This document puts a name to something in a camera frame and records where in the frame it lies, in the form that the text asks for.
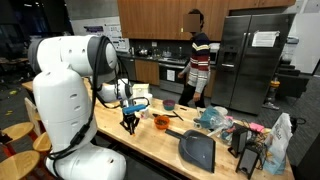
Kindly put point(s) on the grey plastic dustpan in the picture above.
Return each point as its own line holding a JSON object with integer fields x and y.
{"x": 198, "y": 150}

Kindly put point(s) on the person in striped sweater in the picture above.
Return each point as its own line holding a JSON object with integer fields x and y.
{"x": 199, "y": 63}

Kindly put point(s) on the purple and teal bowl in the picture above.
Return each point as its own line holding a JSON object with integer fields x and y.
{"x": 169, "y": 105}

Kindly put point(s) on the pink packet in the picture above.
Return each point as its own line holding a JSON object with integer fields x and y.
{"x": 256, "y": 127}

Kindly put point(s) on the white sign on oven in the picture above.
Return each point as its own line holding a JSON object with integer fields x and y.
{"x": 170, "y": 75}

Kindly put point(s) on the upright vacuum cleaner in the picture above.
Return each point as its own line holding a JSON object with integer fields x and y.
{"x": 272, "y": 93}

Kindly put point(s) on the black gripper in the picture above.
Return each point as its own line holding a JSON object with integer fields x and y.
{"x": 130, "y": 118}

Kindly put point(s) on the black marker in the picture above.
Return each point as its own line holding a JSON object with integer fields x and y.
{"x": 178, "y": 115}

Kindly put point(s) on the orange bowl of beans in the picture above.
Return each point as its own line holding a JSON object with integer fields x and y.
{"x": 162, "y": 122}

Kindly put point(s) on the small white mug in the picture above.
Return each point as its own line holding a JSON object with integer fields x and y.
{"x": 197, "y": 125}

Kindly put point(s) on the brown wooden wall cabinets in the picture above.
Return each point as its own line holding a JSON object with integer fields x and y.
{"x": 160, "y": 18}

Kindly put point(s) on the black spoon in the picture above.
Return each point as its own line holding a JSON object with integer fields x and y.
{"x": 163, "y": 115}

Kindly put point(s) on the black desktop speaker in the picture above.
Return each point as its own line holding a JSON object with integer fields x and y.
{"x": 248, "y": 161}
{"x": 239, "y": 141}

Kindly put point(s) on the black kitchen stove oven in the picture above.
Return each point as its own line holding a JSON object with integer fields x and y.
{"x": 171, "y": 75}

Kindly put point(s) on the white paper on refrigerator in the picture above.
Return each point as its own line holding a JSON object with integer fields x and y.
{"x": 265, "y": 39}

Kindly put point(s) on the blue crumpled plastic bag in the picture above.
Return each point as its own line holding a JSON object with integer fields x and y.
{"x": 210, "y": 120}

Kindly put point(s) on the stainless steel refrigerator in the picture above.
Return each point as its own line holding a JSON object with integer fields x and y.
{"x": 253, "y": 66}

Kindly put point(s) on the round wooden stool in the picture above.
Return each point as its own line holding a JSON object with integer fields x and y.
{"x": 42, "y": 141}
{"x": 18, "y": 129}
{"x": 18, "y": 165}

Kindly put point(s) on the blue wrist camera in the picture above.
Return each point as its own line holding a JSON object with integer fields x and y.
{"x": 134, "y": 109}

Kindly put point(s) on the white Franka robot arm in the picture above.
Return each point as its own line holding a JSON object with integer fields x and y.
{"x": 63, "y": 100}

